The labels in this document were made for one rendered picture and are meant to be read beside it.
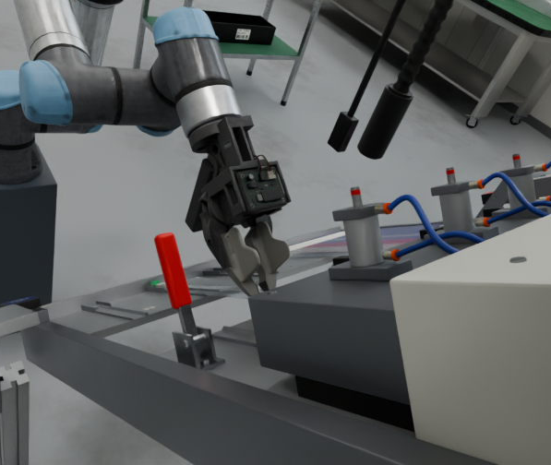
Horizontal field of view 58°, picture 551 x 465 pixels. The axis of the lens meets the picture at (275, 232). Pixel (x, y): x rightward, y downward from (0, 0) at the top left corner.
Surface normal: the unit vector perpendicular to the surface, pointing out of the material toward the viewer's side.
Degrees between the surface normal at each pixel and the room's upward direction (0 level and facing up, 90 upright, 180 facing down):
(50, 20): 19
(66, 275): 0
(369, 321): 90
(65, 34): 13
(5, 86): 8
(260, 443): 90
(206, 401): 90
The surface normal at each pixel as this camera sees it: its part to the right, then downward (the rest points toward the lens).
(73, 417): 0.30, -0.74
